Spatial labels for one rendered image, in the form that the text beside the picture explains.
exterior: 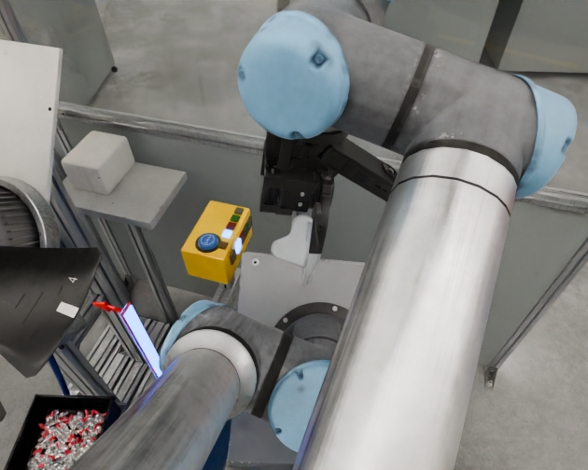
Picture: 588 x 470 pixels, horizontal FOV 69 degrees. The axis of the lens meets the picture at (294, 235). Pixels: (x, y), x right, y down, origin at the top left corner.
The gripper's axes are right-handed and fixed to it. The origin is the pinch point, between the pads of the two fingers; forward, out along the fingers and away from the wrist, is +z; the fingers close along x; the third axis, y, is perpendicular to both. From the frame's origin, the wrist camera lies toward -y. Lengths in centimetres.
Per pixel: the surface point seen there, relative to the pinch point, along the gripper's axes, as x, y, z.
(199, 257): -19.3, 16.6, 27.9
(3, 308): -1, 46, 22
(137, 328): 1.5, 24.4, 22.4
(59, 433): 8, 42, 54
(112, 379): -40, 54, 134
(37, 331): 2.4, 39.7, 23.0
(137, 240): -65, 43, 75
